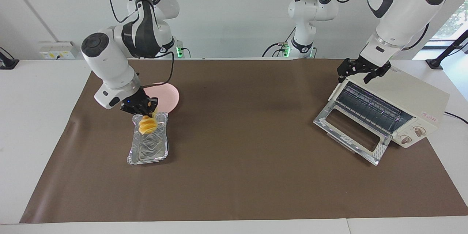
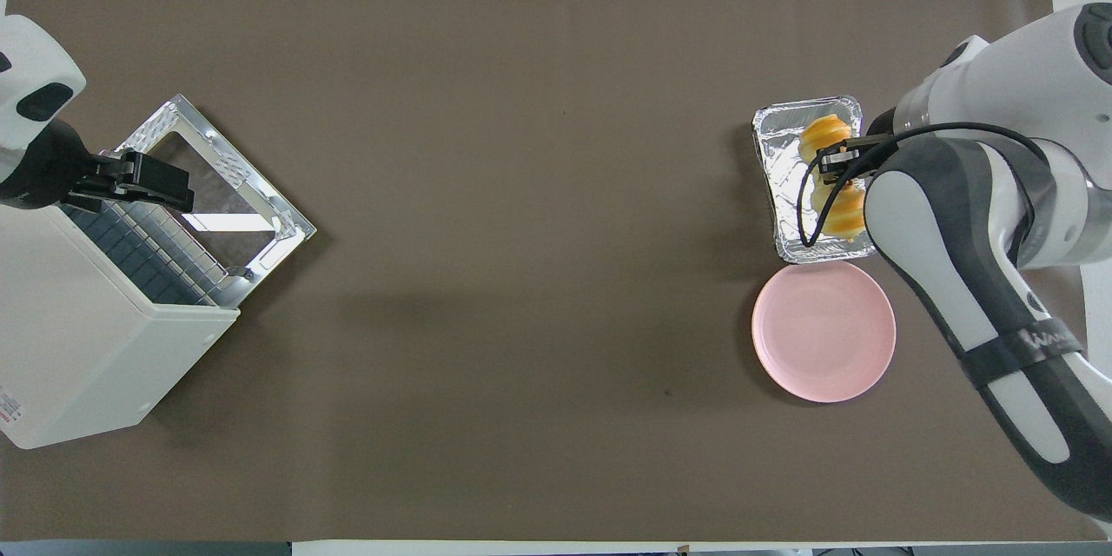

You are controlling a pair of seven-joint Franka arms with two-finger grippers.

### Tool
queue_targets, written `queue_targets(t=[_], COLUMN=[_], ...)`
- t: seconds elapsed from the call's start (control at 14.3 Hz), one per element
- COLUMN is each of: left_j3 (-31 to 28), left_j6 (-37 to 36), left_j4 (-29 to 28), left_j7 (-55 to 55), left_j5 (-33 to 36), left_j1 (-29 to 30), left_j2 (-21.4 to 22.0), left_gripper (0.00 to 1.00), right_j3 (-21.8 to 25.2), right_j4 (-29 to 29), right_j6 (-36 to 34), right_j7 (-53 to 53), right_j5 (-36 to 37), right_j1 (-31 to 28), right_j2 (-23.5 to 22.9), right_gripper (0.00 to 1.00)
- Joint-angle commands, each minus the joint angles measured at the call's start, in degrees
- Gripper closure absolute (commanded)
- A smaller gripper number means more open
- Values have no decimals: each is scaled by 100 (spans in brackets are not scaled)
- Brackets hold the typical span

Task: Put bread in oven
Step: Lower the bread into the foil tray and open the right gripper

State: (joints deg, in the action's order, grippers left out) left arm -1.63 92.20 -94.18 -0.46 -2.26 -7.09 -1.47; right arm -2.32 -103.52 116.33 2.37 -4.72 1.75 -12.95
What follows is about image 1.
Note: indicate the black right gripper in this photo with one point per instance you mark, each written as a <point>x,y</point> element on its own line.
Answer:
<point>135,105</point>

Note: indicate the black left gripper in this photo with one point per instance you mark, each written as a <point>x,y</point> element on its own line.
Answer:
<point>369,64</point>

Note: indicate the striped yellow bread loaf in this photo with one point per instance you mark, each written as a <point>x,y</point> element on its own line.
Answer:
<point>147,126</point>

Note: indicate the aluminium foil tray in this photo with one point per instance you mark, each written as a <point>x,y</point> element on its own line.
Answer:
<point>148,150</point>

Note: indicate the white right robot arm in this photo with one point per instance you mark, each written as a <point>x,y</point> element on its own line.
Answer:
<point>109,62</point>

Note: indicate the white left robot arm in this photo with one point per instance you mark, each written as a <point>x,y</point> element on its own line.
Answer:
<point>402,14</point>

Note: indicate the cream toaster oven body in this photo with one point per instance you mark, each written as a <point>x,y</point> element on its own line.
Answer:
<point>409,95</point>

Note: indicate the glass oven door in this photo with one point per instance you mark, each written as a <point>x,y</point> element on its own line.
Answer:
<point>329,115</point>

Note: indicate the beige oven knob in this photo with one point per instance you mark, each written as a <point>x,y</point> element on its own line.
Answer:
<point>419,130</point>
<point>405,139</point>

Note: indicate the pink round plate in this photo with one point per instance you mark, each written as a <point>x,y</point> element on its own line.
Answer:
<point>168,97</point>

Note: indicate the window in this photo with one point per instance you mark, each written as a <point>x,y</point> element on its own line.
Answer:
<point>453,22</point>

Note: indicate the brown table mat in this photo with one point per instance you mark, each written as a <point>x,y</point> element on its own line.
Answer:
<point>237,175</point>

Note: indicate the black desk clamp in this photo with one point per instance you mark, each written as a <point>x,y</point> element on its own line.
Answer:
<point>7,62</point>

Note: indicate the white wall power socket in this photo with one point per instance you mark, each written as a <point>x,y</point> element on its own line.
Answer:
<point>58,50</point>

